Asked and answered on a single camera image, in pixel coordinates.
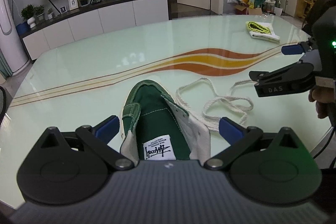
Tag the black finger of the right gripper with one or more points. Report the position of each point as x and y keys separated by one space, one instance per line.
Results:
x=297 y=49
x=296 y=78

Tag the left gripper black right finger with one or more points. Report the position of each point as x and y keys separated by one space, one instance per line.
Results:
x=272 y=168

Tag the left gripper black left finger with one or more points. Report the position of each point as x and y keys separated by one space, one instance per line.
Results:
x=64 y=168

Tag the green canvas sneaker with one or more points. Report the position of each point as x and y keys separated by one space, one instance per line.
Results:
x=155 y=127

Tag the white shoelace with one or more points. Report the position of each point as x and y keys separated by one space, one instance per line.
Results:
x=240 y=106

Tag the person's right hand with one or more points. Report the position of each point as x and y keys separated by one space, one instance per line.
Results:
x=322 y=98

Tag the wooden chair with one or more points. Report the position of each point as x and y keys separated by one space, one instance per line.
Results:
x=303 y=7

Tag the yellow white folded cloth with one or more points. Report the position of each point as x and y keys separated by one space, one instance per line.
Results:
x=263 y=31

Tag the cardboard boxes and bags pile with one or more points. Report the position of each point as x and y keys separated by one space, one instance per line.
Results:
x=249 y=7

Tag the white standing air conditioner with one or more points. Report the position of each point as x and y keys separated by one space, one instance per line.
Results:
x=11 y=46

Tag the potted plant in white pot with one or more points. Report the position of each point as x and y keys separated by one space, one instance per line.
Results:
x=28 y=14

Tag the white TV cabinet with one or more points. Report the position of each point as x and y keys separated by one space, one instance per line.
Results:
x=93 y=20

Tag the white framed photo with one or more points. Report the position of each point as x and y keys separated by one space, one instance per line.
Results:
x=73 y=4

